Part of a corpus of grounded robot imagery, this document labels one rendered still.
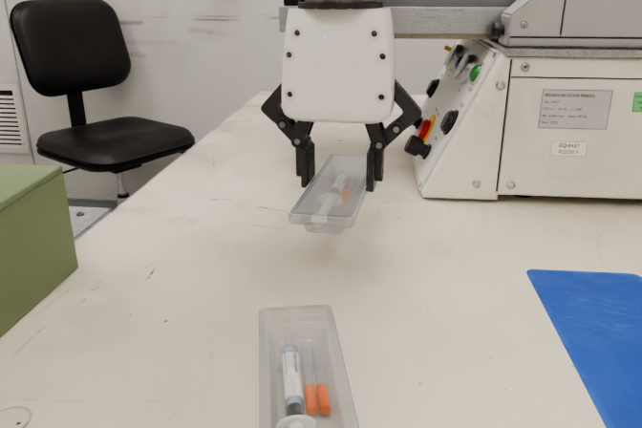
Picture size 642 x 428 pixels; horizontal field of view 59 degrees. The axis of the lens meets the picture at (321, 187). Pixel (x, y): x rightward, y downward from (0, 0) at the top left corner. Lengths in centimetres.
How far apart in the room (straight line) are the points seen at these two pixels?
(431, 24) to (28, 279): 50
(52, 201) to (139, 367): 17
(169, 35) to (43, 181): 189
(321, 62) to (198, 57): 185
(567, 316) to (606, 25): 33
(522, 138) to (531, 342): 30
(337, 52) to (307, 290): 21
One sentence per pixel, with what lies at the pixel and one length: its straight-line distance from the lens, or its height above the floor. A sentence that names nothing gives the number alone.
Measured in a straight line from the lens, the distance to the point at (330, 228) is 49.
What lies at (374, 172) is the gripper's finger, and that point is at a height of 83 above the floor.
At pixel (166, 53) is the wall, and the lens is 239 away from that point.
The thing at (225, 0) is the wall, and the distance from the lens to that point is 229.
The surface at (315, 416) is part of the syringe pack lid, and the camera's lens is 34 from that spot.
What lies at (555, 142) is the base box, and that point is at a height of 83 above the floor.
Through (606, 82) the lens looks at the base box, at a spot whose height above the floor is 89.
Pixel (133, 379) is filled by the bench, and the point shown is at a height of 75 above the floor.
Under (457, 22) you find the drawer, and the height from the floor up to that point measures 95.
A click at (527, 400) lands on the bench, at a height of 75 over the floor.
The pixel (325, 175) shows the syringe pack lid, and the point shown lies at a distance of 57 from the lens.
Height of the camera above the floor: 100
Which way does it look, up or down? 20 degrees down
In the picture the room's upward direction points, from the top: straight up
